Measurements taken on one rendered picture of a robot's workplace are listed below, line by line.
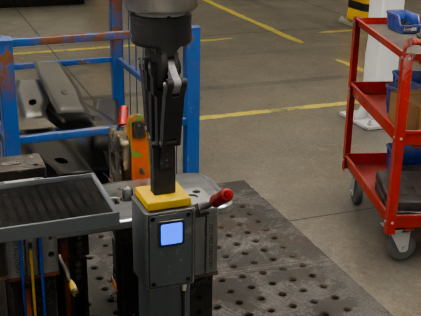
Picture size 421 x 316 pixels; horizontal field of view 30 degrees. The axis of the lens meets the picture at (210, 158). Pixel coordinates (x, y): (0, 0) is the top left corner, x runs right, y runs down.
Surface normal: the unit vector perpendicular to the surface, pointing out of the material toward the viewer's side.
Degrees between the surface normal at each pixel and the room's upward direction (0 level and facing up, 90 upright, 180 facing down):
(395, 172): 90
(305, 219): 0
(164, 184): 90
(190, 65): 90
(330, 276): 0
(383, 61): 90
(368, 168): 0
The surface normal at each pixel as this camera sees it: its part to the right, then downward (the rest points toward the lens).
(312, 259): 0.01, -0.93
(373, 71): -0.93, 0.11
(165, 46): 0.21, 0.35
